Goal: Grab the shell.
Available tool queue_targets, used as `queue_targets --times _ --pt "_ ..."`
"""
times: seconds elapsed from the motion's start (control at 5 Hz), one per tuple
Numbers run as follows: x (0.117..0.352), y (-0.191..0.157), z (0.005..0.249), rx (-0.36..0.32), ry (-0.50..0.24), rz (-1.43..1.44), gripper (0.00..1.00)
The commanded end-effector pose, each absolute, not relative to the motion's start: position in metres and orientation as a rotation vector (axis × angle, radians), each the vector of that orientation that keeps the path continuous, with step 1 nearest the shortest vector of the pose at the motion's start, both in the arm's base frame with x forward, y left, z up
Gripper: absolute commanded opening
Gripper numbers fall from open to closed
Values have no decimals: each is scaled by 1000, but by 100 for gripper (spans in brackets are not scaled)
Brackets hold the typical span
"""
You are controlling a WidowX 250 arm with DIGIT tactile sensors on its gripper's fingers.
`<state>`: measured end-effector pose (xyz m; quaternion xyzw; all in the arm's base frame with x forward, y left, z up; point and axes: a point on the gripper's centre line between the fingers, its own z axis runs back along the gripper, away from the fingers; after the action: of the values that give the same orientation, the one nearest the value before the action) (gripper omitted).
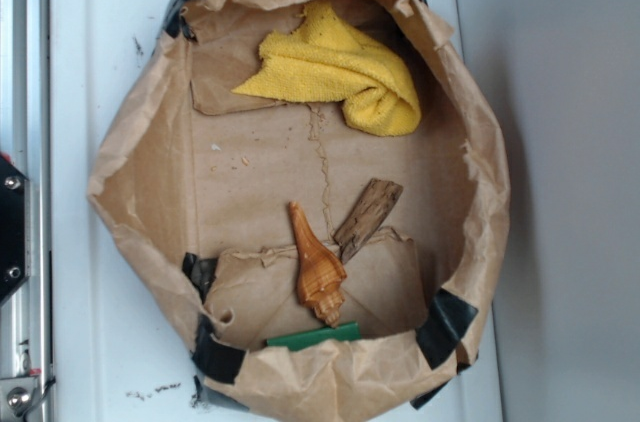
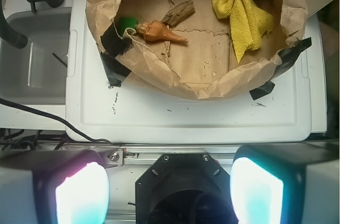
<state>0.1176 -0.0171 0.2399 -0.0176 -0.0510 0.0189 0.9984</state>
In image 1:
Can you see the yellow microfiber cloth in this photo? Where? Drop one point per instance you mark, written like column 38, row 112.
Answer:
column 328, row 60

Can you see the brown paper bag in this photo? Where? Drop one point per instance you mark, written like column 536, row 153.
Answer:
column 193, row 183

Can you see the green flat card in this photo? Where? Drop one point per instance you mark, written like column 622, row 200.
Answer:
column 301, row 340

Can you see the brown wood piece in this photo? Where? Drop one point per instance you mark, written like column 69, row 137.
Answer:
column 375, row 203

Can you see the orange spiral sea shell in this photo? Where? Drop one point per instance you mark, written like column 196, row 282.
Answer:
column 321, row 272

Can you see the aluminium frame rail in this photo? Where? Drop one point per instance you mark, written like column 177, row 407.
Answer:
column 27, row 374

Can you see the black mounting plate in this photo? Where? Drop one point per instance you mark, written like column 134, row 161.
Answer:
column 15, row 264

